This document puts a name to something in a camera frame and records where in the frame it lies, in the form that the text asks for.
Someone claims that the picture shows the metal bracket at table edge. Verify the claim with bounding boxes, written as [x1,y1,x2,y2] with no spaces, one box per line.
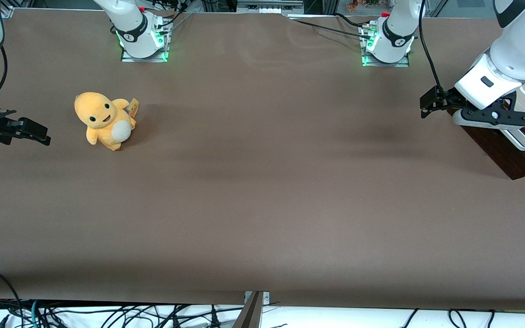
[233,291,271,328]

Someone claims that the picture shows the grey device behind table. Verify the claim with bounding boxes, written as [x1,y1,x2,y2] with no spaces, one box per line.
[237,0,305,14]

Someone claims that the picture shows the brown table cover sheet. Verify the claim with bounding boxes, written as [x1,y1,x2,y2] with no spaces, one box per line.
[0,8,525,311]

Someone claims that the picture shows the yellow plush toy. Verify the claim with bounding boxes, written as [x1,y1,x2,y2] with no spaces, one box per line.
[74,92,139,152]

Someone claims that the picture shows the teal cable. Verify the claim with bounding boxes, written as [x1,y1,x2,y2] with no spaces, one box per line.
[29,300,42,328]

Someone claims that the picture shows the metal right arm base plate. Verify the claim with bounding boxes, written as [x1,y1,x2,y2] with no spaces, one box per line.
[120,43,170,63]

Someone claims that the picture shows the dark brown wooden board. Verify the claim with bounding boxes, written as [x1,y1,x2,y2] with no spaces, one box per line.
[447,107,525,180]

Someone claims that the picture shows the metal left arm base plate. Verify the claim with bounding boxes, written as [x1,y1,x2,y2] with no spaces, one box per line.
[361,52,411,68]

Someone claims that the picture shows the black cable on table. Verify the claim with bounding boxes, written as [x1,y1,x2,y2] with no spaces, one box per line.
[335,13,373,29]
[288,17,372,39]

